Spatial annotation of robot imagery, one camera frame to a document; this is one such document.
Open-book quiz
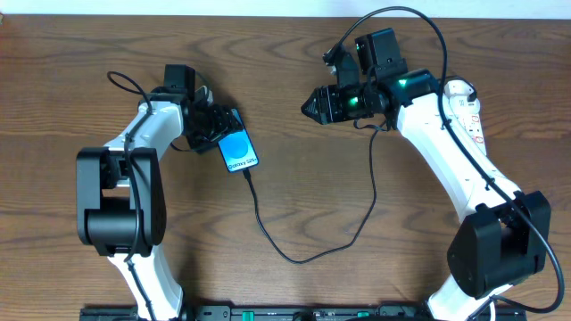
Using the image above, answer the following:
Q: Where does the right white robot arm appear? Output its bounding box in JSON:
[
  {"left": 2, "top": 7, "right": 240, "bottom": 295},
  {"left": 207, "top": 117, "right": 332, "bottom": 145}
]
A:
[{"left": 302, "top": 29, "right": 551, "bottom": 320}]

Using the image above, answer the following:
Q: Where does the black USB charging cable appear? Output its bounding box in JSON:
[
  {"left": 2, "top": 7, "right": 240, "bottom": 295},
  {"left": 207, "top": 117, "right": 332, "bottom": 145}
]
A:
[{"left": 243, "top": 74, "right": 478, "bottom": 265}]

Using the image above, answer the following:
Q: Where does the blue Galaxy smartphone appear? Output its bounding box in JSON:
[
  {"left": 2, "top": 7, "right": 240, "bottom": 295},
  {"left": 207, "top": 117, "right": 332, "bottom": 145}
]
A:
[{"left": 218, "top": 109, "right": 259, "bottom": 173}]

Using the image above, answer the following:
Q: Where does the white power strip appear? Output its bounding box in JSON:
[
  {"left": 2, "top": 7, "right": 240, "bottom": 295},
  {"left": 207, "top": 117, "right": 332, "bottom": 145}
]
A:
[{"left": 446, "top": 76, "right": 487, "bottom": 155}]

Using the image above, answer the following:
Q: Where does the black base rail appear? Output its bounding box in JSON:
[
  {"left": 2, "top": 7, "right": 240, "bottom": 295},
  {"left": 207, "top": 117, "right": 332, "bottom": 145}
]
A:
[{"left": 79, "top": 303, "right": 527, "bottom": 321}]

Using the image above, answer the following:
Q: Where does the white USB charger adapter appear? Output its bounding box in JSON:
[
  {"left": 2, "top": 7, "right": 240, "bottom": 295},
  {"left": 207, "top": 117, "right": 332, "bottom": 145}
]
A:
[{"left": 444, "top": 78, "right": 481, "bottom": 115}]

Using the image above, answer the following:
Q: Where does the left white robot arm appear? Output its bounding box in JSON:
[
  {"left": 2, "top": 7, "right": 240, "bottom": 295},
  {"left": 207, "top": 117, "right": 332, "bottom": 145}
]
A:
[{"left": 76, "top": 64, "right": 242, "bottom": 320}]

